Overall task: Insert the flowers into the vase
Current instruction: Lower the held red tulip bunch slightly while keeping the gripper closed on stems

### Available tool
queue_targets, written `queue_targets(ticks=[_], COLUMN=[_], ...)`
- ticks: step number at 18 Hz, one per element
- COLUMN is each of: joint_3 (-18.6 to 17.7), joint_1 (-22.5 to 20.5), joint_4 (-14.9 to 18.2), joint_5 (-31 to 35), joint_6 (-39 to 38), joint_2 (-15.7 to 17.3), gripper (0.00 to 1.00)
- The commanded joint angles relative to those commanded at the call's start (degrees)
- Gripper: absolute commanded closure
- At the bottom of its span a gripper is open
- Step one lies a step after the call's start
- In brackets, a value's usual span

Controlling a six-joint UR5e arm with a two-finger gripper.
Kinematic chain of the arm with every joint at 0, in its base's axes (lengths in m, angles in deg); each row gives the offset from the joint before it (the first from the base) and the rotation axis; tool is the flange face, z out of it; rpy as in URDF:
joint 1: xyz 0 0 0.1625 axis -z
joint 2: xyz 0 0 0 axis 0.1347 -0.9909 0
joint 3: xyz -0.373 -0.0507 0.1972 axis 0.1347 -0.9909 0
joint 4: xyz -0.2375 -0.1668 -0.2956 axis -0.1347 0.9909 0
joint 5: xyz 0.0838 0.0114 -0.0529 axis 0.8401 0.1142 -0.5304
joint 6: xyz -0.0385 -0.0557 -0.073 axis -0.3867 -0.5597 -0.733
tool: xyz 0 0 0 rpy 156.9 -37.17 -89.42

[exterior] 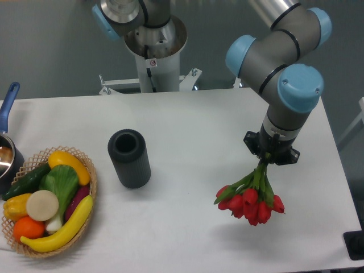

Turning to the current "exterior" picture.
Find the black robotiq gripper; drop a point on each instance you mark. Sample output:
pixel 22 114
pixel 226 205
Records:
pixel 281 151

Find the red tulip bouquet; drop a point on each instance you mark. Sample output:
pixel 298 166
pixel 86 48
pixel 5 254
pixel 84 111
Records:
pixel 252 197

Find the dark grey ribbed vase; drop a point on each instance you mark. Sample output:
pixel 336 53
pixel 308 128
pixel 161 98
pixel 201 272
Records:
pixel 128 152

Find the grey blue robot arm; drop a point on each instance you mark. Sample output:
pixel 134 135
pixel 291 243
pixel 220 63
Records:
pixel 270 67

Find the black device at edge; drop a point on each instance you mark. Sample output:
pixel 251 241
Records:
pixel 354 244

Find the purple sweet potato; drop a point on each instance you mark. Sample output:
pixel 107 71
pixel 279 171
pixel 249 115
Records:
pixel 82 192

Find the green bok choy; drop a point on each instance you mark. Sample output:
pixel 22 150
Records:
pixel 62 180

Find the yellow squash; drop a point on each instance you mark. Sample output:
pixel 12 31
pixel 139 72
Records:
pixel 64 158

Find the yellow banana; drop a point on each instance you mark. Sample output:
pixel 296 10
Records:
pixel 67 232

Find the beige round disc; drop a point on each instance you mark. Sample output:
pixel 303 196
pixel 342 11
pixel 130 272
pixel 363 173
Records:
pixel 42 205

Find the green cucumber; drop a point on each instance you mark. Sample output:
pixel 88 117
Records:
pixel 28 183

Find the orange fruit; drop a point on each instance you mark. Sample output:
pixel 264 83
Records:
pixel 28 228

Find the yellow bell pepper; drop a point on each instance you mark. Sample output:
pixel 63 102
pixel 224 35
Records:
pixel 15 207

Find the white frame at right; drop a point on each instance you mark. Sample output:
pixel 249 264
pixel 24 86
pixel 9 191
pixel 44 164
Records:
pixel 352 129

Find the blue handled saucepan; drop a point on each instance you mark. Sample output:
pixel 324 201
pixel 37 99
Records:
pixel 11 158

